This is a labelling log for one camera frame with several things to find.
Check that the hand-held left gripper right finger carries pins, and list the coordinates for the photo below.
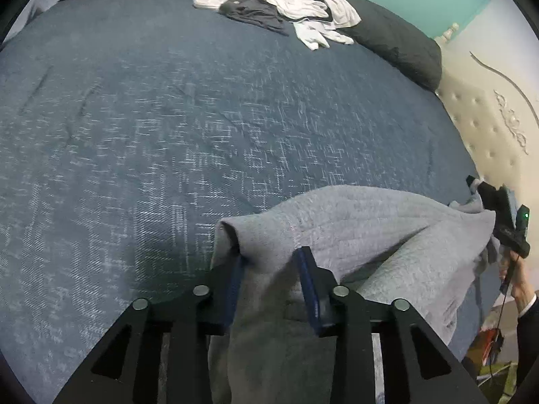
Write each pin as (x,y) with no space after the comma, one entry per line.
(309,288)

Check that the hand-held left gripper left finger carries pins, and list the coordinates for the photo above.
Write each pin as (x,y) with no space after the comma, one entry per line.
(233,292)

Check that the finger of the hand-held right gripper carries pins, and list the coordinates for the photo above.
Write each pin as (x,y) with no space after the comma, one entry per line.
(475,184)

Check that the grey fleece garment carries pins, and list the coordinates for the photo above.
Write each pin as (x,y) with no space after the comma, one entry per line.
(358,227)

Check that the person's right forearm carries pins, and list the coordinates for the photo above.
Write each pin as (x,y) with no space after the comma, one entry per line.
(529,328)

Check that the person's right hand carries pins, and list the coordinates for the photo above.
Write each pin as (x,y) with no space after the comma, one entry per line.
(520,286)

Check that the cream tufted headboard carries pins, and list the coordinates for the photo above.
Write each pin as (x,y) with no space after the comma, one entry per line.
(484,113)

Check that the orange and black object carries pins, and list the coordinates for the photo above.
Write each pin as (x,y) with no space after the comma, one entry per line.
(490,338)

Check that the green object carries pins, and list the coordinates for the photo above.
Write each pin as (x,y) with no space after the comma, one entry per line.
(501,381)

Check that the blue patterned bed sheet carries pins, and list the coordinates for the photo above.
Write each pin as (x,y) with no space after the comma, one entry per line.
(147,134)

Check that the white socks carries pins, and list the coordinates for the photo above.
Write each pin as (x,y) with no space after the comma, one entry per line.
(313,35)

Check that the dark grey thin garment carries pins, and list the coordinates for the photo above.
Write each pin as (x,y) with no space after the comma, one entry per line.
(252,13)

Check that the cream bed post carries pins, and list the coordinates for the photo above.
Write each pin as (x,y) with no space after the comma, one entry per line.
(450,31)

